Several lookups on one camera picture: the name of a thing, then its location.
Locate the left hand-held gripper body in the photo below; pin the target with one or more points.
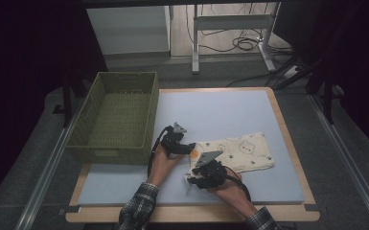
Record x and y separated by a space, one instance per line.
172 140

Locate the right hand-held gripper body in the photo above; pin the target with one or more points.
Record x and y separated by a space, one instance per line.
211 171

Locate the cream printed knit garment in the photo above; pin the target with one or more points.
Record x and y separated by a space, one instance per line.
239 153

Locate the person's left hand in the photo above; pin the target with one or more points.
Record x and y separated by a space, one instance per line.
161 167

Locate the person's right hand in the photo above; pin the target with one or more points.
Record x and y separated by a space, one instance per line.
233 191

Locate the light blue foam mat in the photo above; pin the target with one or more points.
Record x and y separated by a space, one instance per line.
223 111

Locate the green woven plastic basket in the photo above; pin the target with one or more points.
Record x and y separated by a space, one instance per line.
118 121

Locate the black metal stand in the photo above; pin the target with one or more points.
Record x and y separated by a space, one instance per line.
327 92
67 102

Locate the white cabinet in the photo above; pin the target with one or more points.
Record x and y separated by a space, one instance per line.
127 30

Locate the white power strip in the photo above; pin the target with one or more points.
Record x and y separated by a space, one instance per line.
291 72

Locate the white metal desk frame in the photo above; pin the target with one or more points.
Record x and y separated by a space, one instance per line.
230 22

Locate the grey metal floor rail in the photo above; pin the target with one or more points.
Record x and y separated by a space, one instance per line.
44 179
351 163

